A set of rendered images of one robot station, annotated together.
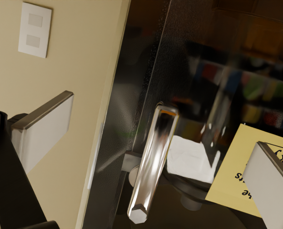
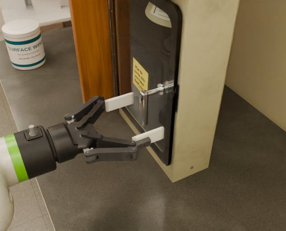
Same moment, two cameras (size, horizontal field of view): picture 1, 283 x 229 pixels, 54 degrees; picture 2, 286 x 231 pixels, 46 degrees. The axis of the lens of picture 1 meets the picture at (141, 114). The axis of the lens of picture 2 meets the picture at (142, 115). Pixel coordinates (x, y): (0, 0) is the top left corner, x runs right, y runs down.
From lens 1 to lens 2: 0.73 m
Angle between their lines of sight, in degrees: 82
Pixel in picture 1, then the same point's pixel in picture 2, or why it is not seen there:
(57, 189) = not seen: outside the picture
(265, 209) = (115, 101)
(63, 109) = (153, 137)
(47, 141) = (145, 135)
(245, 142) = not seen: hidden behind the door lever
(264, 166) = (124, 104)
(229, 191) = (144, 75)
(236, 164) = (145, 85)
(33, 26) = not seen: outside the picture
